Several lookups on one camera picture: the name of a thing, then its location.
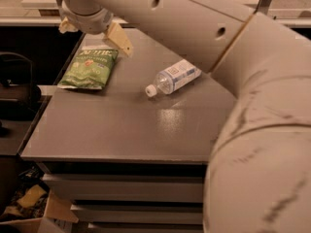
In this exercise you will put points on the green jalapeno chip bag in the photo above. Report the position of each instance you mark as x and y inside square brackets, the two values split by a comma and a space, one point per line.
[90, 68]

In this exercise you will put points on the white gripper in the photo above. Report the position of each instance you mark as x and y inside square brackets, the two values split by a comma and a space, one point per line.
[87, 23]

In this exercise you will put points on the grey drawer cabinet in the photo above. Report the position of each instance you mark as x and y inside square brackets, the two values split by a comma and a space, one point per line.
[129, 163]

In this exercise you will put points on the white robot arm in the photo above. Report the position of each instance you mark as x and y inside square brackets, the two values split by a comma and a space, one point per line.
[259, 173]

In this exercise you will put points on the open cardboard box left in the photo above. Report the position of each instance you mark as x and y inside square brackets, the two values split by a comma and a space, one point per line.
[35, 209]

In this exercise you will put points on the black chair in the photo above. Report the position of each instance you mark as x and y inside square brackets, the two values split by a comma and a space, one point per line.
[19, 93]

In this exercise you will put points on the metal railing frame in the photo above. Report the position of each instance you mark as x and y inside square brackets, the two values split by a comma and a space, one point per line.
[48, 10]

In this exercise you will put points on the clear plastic water bottle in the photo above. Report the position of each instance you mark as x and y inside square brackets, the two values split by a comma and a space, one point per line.
[173, 78]

